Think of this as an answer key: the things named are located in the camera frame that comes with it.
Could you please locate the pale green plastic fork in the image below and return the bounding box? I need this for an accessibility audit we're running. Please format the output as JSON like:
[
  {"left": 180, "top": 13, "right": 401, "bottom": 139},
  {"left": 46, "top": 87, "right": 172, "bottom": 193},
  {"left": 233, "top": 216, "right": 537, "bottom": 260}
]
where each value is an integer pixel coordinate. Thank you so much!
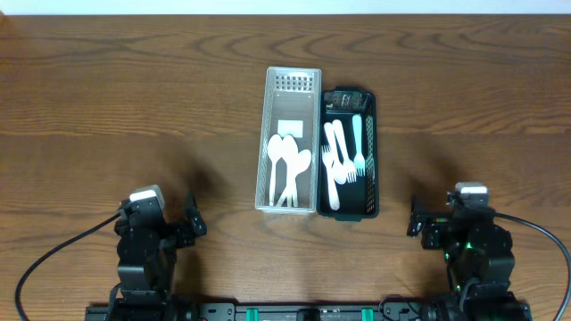
[{"left": 352, "top": 114, "right": 365, "bottom": 177}]

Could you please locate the white plastic fork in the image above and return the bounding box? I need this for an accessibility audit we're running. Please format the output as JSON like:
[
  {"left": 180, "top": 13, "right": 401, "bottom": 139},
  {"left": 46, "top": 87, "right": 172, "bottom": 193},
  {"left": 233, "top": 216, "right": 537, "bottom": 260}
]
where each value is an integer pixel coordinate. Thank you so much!
[
  {"left": 321, "top": 145, "right": 340, "bottom": 210},
  {"left": 332, "top": 119, "right": 357, "bottom": 183}
]

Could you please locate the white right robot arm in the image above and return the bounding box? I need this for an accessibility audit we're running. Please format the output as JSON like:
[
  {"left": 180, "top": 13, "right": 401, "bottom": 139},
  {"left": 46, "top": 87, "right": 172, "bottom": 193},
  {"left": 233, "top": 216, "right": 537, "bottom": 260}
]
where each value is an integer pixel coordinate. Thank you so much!
[{"left": 407, "top": 192, "right": 532, "bottom": 321}]

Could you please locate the dark green plastic basket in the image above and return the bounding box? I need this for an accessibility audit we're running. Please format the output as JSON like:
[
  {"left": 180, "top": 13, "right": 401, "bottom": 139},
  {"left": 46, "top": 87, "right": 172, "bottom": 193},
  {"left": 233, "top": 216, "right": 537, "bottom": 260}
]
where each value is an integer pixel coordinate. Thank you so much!
[{"left": 316, "top": 86, "right": 380, "bottom": 221}]

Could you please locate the clear perforated plastic basket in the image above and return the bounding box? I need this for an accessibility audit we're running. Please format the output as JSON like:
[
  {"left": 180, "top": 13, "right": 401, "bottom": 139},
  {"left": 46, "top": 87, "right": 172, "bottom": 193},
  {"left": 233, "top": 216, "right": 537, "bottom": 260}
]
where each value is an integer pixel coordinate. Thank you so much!
[{"left": 254, "top": 67, "right": 321, "bottom": 215}]

